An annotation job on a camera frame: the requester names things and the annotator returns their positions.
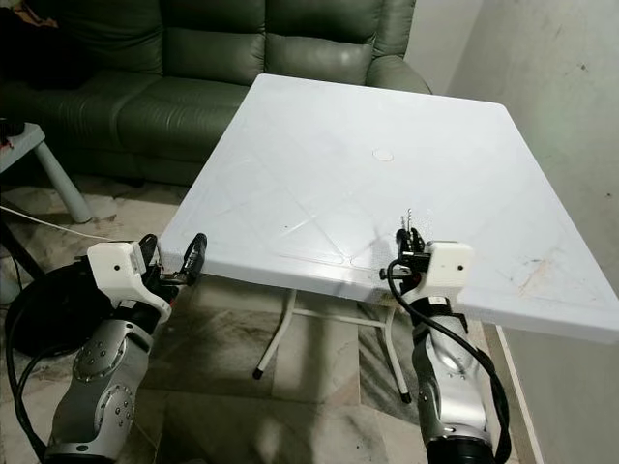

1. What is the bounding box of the white plastic table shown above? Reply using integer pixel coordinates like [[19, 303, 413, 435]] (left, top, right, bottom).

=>
[[159, 72, 619, 406]]

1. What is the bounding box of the black round disc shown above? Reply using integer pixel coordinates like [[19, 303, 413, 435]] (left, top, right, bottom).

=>
[[4, 266, 103, 360]]

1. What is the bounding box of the green leather sofa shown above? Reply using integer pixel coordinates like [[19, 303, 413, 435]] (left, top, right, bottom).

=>
[[0, 0, 435, 188]]

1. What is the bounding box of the black bag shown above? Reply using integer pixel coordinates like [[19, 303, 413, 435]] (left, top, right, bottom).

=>
[[0, 0, 61, 98]]

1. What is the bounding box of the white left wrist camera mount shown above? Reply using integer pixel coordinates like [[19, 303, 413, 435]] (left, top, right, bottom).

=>
[[86, 239, 171, 313]]

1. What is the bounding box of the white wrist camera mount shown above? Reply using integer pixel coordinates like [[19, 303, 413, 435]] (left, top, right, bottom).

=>
[[86, 239, 171, 313], [420, 241, 476, 297]]

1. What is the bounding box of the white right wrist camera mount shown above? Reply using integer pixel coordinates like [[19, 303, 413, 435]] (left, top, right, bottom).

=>
[[420, 241, 476, 297]]

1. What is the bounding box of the white floor cable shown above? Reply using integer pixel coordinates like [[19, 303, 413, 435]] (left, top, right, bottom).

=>
[[0, 202, 114, 244]]

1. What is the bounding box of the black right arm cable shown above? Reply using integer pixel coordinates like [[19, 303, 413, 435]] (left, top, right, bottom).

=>
[[385, 257, 515, 464]]

